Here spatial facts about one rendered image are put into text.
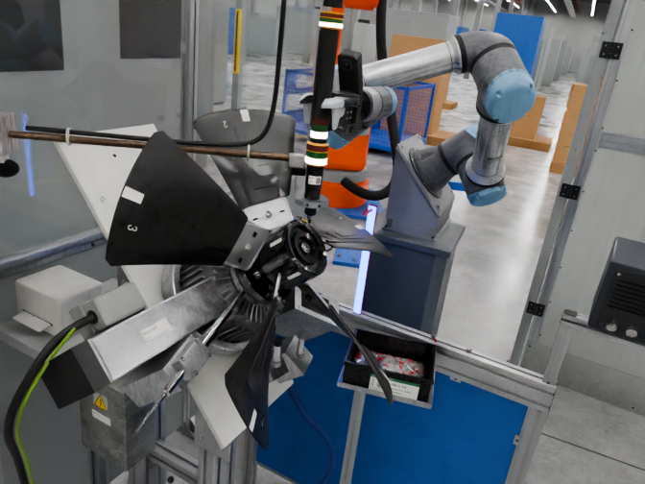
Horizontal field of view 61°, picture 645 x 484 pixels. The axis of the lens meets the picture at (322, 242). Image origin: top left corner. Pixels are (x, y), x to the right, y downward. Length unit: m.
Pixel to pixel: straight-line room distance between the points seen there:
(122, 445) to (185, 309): 0.47
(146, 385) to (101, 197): 0.39
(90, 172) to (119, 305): 0.32
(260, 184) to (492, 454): 0.99
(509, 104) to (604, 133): 1.42
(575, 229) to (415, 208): 1.20
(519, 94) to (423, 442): 1.00
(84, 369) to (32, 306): 0.61
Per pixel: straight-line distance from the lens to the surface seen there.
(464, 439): 1.66
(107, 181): 1.19
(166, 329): 0.98
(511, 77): 1.36
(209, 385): 1.15
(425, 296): 1.84
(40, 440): 1.87
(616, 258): 1.31
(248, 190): 1.12
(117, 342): 0.92
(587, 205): 2.81
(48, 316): 1.44
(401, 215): 1.82
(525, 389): 1.51
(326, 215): 1.34
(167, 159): 0.92
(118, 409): 1.33
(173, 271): 1.13
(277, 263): 1.01
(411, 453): 1.76
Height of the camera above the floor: 1.62
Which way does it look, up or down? 22 degrees down
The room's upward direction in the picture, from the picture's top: 7 degrees clockwise
